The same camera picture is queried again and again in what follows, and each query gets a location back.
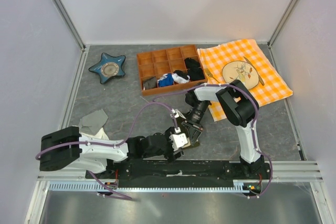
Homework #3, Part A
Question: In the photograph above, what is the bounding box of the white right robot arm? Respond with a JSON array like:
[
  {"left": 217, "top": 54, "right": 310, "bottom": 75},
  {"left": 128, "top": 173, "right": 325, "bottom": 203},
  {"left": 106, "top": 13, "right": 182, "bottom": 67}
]
[{"left": 185, "top": 80, "right": 265, "bottom": 179}]

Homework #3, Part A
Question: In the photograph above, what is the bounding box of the white underwear pile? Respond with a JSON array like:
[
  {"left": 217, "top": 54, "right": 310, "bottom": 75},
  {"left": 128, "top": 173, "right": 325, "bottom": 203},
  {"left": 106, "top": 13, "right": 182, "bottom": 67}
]
[{"left": 94, "top": 128, "right": 109, "bottom": 140}]

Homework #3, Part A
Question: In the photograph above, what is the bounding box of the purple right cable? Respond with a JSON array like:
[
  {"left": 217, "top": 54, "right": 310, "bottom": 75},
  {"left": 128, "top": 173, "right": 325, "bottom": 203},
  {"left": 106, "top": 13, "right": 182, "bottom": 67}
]
[{"left": 151, "top": 83, "right": 274, "bottom": 198}]

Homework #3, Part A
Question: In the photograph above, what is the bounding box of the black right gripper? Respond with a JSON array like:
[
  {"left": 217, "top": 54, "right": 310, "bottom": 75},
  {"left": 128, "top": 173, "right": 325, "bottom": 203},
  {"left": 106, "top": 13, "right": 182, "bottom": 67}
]
[{"left": 180, "top": 100, "right": 209, "bottom": 145}]

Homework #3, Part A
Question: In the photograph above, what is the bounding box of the aluminium frame post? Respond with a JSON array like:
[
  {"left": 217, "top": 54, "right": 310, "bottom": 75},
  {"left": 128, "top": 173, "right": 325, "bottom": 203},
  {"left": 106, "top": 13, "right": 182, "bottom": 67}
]
[
  {"left": 267, "top": 0, "right": 300, "bottom": 49},
  {"left": 52, "top": 0, "right": 86, "bottom": 51}
]

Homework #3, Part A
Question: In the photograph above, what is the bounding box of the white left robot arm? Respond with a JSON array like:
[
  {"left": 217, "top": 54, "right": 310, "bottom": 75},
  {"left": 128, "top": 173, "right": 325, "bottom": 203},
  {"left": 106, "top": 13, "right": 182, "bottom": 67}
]
[{"left": 36, "top": 126, "right": 188, "bottom": 178}]

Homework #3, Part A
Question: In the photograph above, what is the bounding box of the grey rolled underwear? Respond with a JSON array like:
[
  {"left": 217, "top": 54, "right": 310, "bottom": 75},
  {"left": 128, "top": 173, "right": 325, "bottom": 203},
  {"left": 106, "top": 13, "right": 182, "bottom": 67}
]
[{"left": 142, "top": 77, "right": 158, "bottom": 90}]

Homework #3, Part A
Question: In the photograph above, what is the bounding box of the black white rolled underwear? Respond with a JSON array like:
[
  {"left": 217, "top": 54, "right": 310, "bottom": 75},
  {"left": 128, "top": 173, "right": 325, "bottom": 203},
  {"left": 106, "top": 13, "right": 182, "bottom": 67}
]
[{"left": 172, "top": 70, "right": 190, "bottom": 84}]

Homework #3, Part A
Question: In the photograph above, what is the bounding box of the aluminium front rail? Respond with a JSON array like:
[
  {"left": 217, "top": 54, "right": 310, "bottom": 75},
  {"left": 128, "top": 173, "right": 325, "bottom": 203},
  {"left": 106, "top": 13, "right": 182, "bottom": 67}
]
[{"left": 36, "top": 159, "right": 323, "bottom": 183}]

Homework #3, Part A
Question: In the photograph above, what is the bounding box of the blue white rolled underwear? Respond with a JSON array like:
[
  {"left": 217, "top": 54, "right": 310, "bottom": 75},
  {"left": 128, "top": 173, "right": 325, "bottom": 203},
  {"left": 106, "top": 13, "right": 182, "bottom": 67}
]
[{"left": 158, "top": 73, "right": 174, "bottom": 88}]

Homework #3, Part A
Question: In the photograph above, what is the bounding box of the brass fork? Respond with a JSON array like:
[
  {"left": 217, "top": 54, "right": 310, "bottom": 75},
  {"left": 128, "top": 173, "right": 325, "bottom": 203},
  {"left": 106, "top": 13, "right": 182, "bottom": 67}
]
[{"left": 204, "top": 68, "right": 221, "bottom": 84}]

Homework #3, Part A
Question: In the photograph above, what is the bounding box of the beige decorated plate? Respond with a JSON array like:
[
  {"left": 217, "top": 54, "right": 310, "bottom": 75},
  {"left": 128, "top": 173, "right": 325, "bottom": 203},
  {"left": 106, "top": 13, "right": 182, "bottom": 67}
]
[{"left": 222, "top": 61, "right": 259, "bottom": 90}]

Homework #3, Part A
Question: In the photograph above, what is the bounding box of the aluminium right frame post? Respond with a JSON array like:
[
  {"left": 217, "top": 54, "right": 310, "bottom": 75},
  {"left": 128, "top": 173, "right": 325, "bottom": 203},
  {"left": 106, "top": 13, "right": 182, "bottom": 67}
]
[{"left": 267, "top": 0, "right": 300, "bottom": 49}]

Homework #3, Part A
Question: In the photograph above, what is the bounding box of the blue star shaped dish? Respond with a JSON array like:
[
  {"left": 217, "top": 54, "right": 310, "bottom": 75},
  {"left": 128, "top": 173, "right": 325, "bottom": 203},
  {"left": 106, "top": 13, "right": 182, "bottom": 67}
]
[{"left": 88, "top": 52, "right": 126, "bottom": 84}]

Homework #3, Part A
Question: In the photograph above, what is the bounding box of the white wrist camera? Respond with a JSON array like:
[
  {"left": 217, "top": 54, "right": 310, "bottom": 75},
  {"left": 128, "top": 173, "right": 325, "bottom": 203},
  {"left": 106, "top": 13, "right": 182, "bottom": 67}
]
[
  {"left": 171, "top": 109, "right": 186, "bottom": 120},
  {"left": 169, "top": 127, "right": 188, "bottom": 151}
]

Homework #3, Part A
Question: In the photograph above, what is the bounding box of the brass knife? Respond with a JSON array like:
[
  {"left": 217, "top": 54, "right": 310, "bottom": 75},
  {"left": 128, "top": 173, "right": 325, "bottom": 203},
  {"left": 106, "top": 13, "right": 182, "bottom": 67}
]
[{"left": 243, "top": 56, "right": 266, "bottom": 86}]

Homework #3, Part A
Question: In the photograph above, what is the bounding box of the orange compartment organizer box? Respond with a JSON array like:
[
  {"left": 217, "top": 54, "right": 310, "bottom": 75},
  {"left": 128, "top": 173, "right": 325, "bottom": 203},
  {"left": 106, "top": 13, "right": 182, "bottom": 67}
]
[{"left": 136, "top": 45, "right": 207, "bottom": 95}]

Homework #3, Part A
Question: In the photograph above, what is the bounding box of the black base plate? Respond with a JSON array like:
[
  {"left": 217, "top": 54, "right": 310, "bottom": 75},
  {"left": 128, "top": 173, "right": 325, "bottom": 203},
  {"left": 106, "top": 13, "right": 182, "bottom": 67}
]
[{"left": 96, "top": 159, "right": 271, "bottom": 188}]

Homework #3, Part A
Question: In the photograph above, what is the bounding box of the aluminium left frame post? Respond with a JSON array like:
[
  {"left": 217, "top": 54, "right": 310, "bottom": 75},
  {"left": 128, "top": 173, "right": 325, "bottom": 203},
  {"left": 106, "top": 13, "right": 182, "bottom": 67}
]
[{"left": 52, "top": 0, "right": 86, "bottom": 51}]

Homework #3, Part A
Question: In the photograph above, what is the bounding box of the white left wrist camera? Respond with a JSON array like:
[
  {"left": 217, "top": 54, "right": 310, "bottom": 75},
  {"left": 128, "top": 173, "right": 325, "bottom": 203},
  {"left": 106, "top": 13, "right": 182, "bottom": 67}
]
[{"left": 169, "top": 127, "right": 188, "bottom": 151}]

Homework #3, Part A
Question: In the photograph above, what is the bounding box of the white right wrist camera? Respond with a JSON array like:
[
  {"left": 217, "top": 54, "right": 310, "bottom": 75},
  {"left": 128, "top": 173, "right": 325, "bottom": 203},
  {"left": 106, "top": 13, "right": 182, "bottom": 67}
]
[{"left": 171, "top": 109, "right": 186, "bottom": 120}]

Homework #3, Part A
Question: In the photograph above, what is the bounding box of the light blue cable duct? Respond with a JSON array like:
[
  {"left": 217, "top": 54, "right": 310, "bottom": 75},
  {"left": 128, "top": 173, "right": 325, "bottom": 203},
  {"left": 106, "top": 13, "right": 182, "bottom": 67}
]
[{"left": 49, "top": 181, "right": 261, "bottom": 193}]

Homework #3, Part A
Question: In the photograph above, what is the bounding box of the olive green underwear cream waistband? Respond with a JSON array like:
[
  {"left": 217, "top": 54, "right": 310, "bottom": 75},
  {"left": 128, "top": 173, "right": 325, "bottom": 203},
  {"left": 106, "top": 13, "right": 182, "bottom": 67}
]
[{"left": 176, "top": 116, "right": 203, "bottom": 149}]

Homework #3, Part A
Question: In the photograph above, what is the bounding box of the orange checkered cloth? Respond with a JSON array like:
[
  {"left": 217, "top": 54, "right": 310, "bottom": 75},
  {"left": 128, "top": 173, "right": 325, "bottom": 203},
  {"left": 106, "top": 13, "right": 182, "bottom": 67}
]
[{"left": 197, "top": 39, "right": 293, "bottom": 106}]

